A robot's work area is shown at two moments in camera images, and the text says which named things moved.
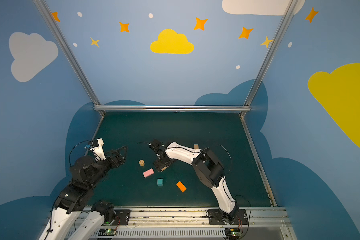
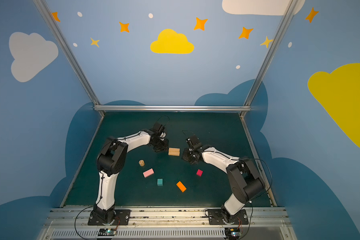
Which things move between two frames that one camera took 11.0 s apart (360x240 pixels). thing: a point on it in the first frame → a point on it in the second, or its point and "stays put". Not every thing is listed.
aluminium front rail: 270,223 stays put
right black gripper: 161,162 → 190,154
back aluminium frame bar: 172,108 stays put
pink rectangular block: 148,173 stays put
